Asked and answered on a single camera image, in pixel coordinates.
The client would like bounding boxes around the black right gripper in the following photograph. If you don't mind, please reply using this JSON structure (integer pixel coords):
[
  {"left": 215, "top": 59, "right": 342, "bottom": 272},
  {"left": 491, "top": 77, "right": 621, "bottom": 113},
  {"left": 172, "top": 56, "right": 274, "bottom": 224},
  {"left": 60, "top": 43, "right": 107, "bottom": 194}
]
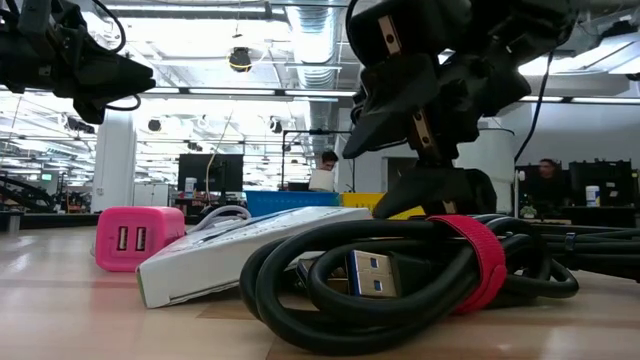
[{"left": 342, "top": 0, "right": 532, "bottom": 221}]

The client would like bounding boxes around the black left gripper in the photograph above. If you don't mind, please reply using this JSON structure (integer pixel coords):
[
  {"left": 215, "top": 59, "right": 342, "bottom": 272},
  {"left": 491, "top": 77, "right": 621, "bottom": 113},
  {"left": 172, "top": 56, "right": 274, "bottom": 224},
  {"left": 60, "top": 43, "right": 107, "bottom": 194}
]
[{"left": 0, "top": 0, "right": 157, "bottom": 126}]

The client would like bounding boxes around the black cable with red strap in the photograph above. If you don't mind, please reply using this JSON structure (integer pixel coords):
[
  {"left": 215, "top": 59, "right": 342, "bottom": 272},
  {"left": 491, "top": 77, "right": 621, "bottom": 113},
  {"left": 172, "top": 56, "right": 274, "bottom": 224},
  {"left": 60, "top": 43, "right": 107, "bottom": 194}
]
[{"left": 238, "top": 213, "right": 581, "bottom": 357}]

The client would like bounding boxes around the pink USB charger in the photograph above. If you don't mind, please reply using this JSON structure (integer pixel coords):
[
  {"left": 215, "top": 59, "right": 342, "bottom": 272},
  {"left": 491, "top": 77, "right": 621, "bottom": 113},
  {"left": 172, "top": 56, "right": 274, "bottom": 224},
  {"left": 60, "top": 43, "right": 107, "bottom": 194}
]
[{"left": 94, "top": 205, "right": 187, "bottom": 274}]

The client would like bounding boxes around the grey cable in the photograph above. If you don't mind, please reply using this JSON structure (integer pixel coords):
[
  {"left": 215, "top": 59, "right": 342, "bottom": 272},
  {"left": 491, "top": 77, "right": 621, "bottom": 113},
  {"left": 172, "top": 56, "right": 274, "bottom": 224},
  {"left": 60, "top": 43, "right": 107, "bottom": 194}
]
[{"left": 187, "top": 204, "right": 253, "bottom": 235}]

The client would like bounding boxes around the white box with tool print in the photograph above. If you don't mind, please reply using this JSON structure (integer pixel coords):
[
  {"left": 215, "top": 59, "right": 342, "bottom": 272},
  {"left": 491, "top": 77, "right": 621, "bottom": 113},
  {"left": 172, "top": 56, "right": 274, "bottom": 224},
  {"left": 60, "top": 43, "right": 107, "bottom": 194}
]
[{"left": 135, "top": 206, "right": 374, "bottom": 310}]

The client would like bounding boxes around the small yellow plastic bin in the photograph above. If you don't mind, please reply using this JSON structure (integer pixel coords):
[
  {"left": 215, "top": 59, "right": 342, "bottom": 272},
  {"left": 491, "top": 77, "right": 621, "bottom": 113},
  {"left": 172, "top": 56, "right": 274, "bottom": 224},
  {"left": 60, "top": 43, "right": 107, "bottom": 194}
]
[{"left": 339, "top": 192, "right": 427, "bottom": 222}]

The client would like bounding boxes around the small blue plastic bin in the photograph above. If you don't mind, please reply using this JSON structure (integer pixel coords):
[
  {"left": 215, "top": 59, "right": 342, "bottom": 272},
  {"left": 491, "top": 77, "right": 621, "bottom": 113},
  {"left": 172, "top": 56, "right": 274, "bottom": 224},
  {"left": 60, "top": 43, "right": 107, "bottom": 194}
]
[{"left": 244, "top": 190, "right": 342, "bottom": 218}]

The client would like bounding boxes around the white pillar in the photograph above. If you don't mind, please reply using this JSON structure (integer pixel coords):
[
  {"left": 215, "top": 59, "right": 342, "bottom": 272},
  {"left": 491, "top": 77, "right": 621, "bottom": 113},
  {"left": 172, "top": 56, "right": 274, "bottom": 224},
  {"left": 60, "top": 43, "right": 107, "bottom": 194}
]
[{"left": 90, "top": 109, "right": 137, "bottom": 214}]

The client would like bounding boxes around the person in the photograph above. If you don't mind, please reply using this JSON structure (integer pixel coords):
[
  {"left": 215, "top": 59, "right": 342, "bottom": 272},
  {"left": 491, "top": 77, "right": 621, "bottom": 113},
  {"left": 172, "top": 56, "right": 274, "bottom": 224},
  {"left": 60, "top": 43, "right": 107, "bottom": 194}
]
[
  {"left": 308, "top": 150, "right": 340, "bottom": 193},
  {"left": 529, "top": 158, "right": 566, "bottom": 206}
]

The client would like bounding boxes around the black ceiling device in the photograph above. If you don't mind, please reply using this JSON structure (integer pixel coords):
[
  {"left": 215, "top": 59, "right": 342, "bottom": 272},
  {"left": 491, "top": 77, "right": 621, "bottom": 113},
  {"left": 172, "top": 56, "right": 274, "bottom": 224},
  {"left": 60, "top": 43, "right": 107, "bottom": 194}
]
[{"left": 228, "top": 46, "right": 253, "bottom": 74}]

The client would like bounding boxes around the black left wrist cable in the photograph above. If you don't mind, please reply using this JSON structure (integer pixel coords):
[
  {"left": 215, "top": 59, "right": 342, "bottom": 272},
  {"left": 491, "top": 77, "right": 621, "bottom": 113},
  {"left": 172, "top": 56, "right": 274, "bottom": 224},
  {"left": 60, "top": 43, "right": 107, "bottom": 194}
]
[{"left": 92, "top": 0, "right": 142, "bottom": 112}]

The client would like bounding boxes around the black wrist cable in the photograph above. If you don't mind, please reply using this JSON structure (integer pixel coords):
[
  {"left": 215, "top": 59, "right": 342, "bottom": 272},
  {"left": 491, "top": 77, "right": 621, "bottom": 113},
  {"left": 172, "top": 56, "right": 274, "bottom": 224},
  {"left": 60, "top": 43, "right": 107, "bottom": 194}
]
[
  {"left": 513, "top": 49, "right": 556, "bottom": 164},
  {"left": 92, "top": 0, "right": 142, "bottom": 112}
]

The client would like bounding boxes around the black stand frame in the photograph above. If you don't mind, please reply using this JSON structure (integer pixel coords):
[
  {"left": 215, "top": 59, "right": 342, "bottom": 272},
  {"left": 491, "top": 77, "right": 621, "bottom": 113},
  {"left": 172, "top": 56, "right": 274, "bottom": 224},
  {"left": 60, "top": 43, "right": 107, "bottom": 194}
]
[{"left": 281, "top": 128, "right": 354, "bottom": 192}]

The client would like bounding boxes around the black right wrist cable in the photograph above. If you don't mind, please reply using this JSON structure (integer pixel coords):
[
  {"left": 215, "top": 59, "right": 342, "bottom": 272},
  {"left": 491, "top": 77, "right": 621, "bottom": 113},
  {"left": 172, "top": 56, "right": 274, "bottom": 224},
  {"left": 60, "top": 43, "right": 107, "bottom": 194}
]
[{"left": 513, "top": 49, "right": 556, "bottom": 164}]

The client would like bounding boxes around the silver ventilation duct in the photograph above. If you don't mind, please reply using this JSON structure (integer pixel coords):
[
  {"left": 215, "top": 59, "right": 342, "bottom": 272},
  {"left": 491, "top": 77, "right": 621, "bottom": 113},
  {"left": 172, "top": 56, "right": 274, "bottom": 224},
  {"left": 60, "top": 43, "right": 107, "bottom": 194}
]
[{"left": 287, "top": 0, "right": 346, "bottom": 91}]

